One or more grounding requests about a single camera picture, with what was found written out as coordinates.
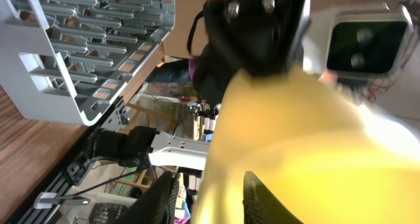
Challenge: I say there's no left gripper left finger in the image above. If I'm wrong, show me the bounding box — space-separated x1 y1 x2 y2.
113 171 179 224

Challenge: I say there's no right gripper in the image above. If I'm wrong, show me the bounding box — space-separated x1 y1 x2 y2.
187 0 310 104

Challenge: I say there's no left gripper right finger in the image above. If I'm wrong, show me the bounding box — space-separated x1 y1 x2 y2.
243 171 303 224

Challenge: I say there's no yellow plastic cup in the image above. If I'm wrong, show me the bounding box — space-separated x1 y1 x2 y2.
192 68 419 223

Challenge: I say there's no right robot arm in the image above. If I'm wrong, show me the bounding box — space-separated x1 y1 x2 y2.
89 0 310 169

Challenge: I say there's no grey dishwasher rack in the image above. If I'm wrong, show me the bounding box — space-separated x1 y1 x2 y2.
1 0 175 125

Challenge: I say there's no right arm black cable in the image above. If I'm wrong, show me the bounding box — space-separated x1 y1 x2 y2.
70 168 145 197

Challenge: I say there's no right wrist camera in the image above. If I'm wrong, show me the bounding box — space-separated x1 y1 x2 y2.
303 2 417 83

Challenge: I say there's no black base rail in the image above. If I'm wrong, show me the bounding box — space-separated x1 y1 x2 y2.
5 97 128 224

